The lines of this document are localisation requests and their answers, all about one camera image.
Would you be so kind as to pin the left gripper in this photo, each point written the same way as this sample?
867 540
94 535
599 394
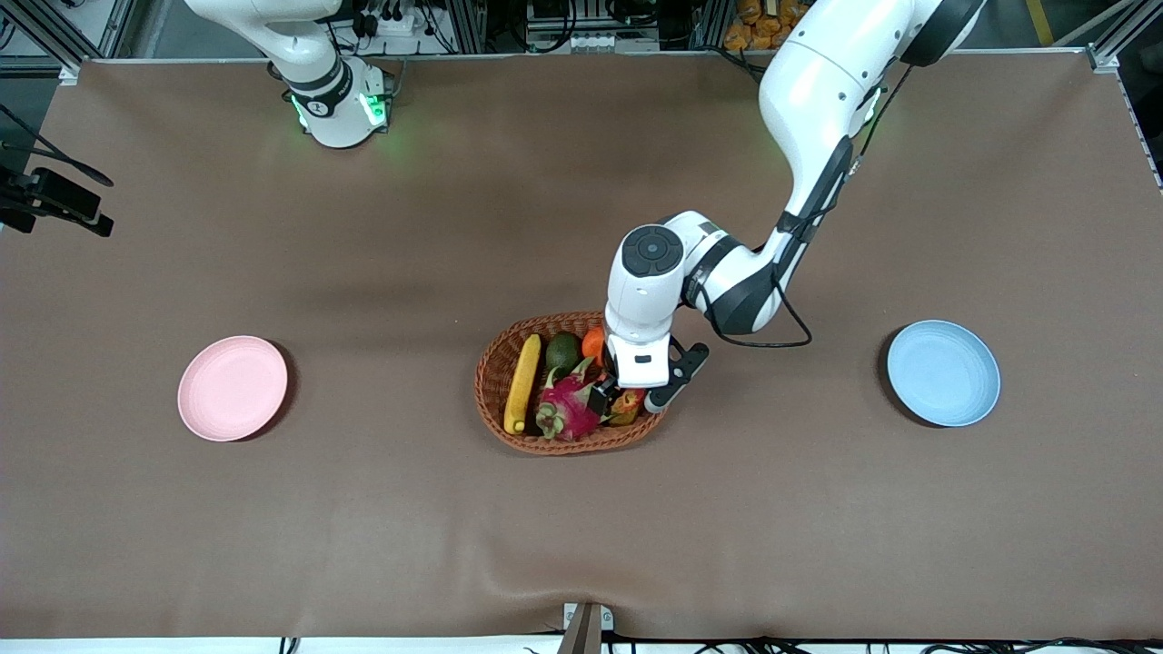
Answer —
601 399

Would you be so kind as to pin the red apple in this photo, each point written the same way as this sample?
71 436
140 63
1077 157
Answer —
633 400

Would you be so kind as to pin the yellow banana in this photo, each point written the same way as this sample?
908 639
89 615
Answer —
522 381

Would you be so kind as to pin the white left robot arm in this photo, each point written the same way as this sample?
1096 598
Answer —
818 82

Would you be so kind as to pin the pink dragon fruit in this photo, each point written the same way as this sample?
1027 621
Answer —
572 409

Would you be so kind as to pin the orange fruit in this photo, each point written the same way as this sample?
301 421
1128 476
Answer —
593 345

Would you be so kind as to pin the green avocado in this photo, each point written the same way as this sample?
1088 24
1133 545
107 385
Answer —
563 352

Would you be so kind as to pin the brown wicker basket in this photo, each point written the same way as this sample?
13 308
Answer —
495 381

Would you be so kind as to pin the brown table cover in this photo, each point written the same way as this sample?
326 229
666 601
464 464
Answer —
581 545

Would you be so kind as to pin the pink plate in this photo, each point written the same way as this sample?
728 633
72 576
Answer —
232 389

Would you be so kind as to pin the blue plate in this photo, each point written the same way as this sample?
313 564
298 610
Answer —
943 372

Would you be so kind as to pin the long white power strip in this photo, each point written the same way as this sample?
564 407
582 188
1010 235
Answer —
600 43

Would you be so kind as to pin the white power strip with plugs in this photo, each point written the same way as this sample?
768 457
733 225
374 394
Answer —
395 23

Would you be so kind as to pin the pile of golden bread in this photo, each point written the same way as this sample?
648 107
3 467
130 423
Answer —
754 32

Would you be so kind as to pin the aluminium frame beam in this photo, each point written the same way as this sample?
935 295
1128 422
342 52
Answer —
54 41
1113 41

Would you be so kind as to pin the grey metal bracket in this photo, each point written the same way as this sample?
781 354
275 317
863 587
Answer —
581 636

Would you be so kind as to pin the aluminium frame post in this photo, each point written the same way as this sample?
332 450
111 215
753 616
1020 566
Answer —
710 25
468 25

